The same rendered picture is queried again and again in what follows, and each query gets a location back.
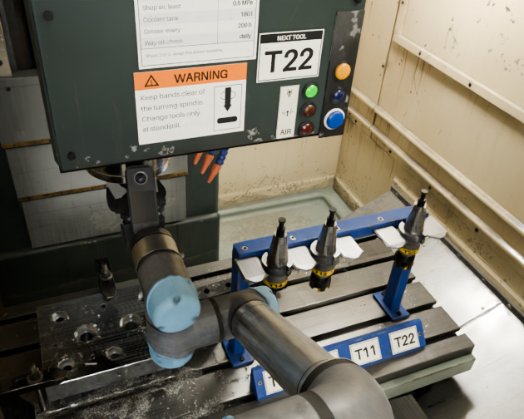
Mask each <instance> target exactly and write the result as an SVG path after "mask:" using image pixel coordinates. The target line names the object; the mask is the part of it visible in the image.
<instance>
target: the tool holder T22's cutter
mask: <svg viewBox="0 0 524 419"><path fill-rule="evenodd" d="M415 257H416V256H415V255H413V256H411V257H406V256H403V255H401V254H400V253H399V250H397V251H396V252H395V255H394V258H393V261H395V262H394V265H395V266H396V267H398V268H400V267H404V270H407V269H410V268H411V266H413V264H414V260H415Z"/></svg>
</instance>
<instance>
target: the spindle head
mask: <svg viewBox="0 0 524 419"><path fill-rule="evenodd" d="M23 3H24V7H25V12H26V16H27V24H28V28H29V33H30V38H31V42H32V49H33V54H34V58H35V63H36V67H37V74H38V79H39V84H40V88H41V93H42V100H43V105H44V109H45V113H46V118H47V125H48V130H49V134H50V139H51V143H52V151H53V155H54V160H55V161H56V163H57V164H58V165H59V170H60V173H67V172H73V171H79V170H89V169H95V168H101V167H107V166H113V165H124V164H130V163H135V162H141V161H147V160H157V159H163V158H169V157H175V156H180V155H191V154H197V153H202V152H208V151H214V150H225V149H230V148H236V147H242V146H248V145H258V144H264V143H270V142H276V141H282V140H293V139H298V138H304V137H303V136H301V135H300V134H299V133H298V129H299V126H300V124H301V123H303V122H304V121H311V122H312V123H313V124H314V130H313V132H312V133H311V134H310V135H309V136H306V137H310V136H318V135H319V128H320V122H321V116H322V111H323V105H324V94H325V88H326V83H327V77H328V71H329V59H330V53H331V47H332V41H333V36H334V25H335V19H336V15H337V12H338V11H353V10H364V9H365V4H366V0H260V5H259V19H258V32H257V46H256V59H249V60H240V61H231V62H213V63H204V64H195V65H185V66H176V67H157V68H148V69H139V61H138V49H137V37H136V15H135V3H134V0H23ZM322 28H324V39H323V45H322V51H321V58H320V64H319V75H318V76H312V77H304V78H296V79H288V80H280V81H265V82H256V74H257V61H258V47H259V34H260V33H266V32H287V31H299V30H310V29H322ZM246 62H247V73H246V89H245V120H244V130H243V131H236V132H229V133H223V134H217V135H211V136H199V137H193V138H186V139H180V140H169V141H162V142H156V143H150V144H144V145H139V136H138V125H137V115H136V95H135V84H134V73H137V72H146V71H164V70H173V69H181V68H191V67H208V66H218V65H227V64H236V63H246ZM310 82H315V83H317V84H318V85H319V94H318V95H317V96H316V97H315V98H313V99H311V100H308V99H306V98H304V96H303V89H304V87H305V86H306V85H307V84H308V83H310ZM295 85H299V96H298V104H297V111H296V118H295V126H294V136H292V137H286V138H281V139H276V130H277V121H278V112H279V95H280V87H281V86H295ZM307 102H313V103H314V104H315V105H316V107H317V110H316V112H315V114H314V115H313V116H312V117H310V118H308V119H305V118H303V117H302V116H301V115H300V109H301V107H302V106H303V104H305V103H307Z"/></svg>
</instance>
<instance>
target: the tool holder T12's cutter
mask: <svg viewBox="0 0 524 419"><path fill-rule="evenodd" d="M330 283H331V275H330V276H328V277H327V278H324V279H322V278H318V277H317V276H315V275H314V273H313V272H311V275H310V281H309V286H310V287H311V288H312V289H313V288H317V289H318V292H324V291H325V289H326V288H327V287H328V288H329V287H330Z"/></svg>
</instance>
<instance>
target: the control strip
mask: <svg viewBox="0 0 524 419"><path fill-rule="evenodd" d="M364 14H365V10H353V11H338V12H337V15H336V21H335V27H334V37H333V43H332V49H331V55H330V60H329V71H328V77H327V83H326V88H325V94H324V105H323V111H322V116H321V122H320V128H319V138H324V137H330V136H340V135H343V134H344V126H345V121H346V116H347V111H348V107H349V98H350V93H351V88H352V83H353V74H354V70H355V65H356V60H357V55H358V46H359V42H360V37H361V31H362V27H363V18H364ZM342 63H347V64H348V65H349V66H350V73H349V75H348V77H346V78H345V79H343V80H339V79H338V78H337V77H336V76H335V71H336V68H337V67H338V66H339V65H340V64H342ZM309 86H317V88H318V91H317V94H316V95H315V96H313V97H307V96H306V94H305V92H306V90H307V88H308V87H309ZM338 90H341V91H343V92H344V98H343V99H342V100H341V101H338V102H336V101H334V100H333V95H334V93H335V92H336V91H338ZM318 94H319V85H318V84H317V83H315V82H310V83H308V84H307V85H306V86H305V87H304V89H303V96H304V98H306V99H308V100H311V99H313V98H315V97H316V96H317V95H318ZM309 105H312V106H314V114H315V112H316V110H317V107H316V105H315V104H314V103H313V102H307V103H305V104H303V106H302V107H301V109H300V115H301V116H302V117H303V118H305V119H308V118H310V117H312V116H313V115H314V114H313V115H312V116H305V115H304V108H305V107H306V106H309ZM333 111H341V112H342V113H343V114H344V121H343V123H342V125H341V126H339V127H338V128H335V129H331V128H329V127H328V126H327V124H326V120H327V117H328V116H329V114H330V113H332V112H333ZM306 124H310V125H311V126H312V131H311V132H310V133H309V134H308V135H303V134H302V133H301V128H302V127H303V126H304V125H306ZM313 130H314V124H313V123H312V122H311V121H304V122H303V123H301V124H300V126H299V129H298V133H299V134H300V135H301V136H303V137H306V136H309V135H310V134H311V133H312V132H313Z"/></svg>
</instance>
